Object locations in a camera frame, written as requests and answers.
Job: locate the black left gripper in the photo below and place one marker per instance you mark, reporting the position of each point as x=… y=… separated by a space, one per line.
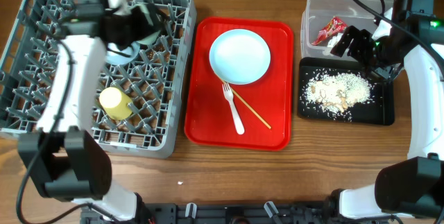
x=139 y=16

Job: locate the large light blue plate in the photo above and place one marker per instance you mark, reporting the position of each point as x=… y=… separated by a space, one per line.
x=239 y=56

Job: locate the red snack wrapper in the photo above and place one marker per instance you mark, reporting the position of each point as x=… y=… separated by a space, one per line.
x=333 y=27

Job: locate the grey dishwasher rack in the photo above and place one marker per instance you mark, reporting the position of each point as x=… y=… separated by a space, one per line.
x=152 y=77

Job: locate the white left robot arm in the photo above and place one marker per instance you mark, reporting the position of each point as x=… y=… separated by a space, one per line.
x=61 y=157

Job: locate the black waste tray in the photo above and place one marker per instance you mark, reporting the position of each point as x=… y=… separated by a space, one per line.
x=381 y=111

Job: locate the red plastic tray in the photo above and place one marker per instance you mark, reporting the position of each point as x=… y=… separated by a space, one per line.
x=208 y=119

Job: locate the light blue small bowl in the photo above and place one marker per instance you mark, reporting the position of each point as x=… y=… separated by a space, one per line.
x=119 y=55

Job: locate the rice and food scraps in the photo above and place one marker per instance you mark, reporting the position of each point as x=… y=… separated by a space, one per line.
x=336 y=95

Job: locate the yellow plastic cup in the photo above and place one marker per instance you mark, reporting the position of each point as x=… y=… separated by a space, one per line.
x=115 y=103

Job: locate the green bowl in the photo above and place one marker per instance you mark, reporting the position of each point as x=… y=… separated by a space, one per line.
x=152 y=38

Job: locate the white napkin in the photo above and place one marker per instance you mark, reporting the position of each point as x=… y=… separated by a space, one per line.
x=332 y=42

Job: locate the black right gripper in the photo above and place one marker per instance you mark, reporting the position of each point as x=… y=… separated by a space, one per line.
x=361 y=37

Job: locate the clear plastic waste bin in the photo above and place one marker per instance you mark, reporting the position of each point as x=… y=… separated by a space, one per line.
x=318 y=13

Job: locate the white plastic fork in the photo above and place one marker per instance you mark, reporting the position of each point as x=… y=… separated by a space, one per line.
x=229 y=96

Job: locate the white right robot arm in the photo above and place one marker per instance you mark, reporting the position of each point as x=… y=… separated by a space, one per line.
x=411 y=40

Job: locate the wooden chopstick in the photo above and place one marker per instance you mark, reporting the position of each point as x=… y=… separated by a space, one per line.
x=249 y=107

